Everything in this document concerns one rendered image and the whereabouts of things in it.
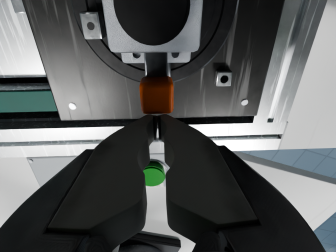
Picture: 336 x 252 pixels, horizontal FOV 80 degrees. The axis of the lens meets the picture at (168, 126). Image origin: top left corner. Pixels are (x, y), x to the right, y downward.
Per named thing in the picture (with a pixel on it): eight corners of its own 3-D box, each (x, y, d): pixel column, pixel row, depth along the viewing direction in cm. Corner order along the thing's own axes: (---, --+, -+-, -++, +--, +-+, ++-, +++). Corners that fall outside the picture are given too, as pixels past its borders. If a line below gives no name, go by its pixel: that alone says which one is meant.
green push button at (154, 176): (165, 177, 32) (165, 186, 30) (139, 178, 32) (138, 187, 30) (164, 157, 30) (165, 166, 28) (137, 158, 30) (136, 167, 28)
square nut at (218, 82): (228, 83, 23) (230, 86, 22) (213, 83, 23) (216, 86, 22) (230, 69, 22) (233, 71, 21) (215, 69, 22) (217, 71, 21)
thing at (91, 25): (106, 37, 18) (102, 39, 17) (89, 37, 18) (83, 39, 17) (102, 11, 17) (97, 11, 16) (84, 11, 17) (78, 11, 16)
